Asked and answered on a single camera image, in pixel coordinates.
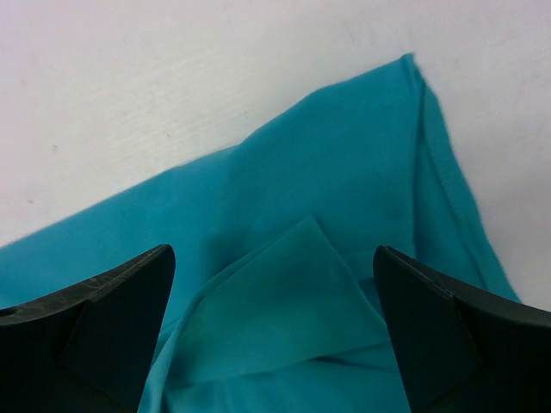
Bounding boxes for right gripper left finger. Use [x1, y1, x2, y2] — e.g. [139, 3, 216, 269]
[1, 244, 175, 412]

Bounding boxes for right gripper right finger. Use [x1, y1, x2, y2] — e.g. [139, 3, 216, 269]
[373, 246, 550, 412]

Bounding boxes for teal polo shirt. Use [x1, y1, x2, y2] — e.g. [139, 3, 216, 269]
[1, 54, 515, 412]

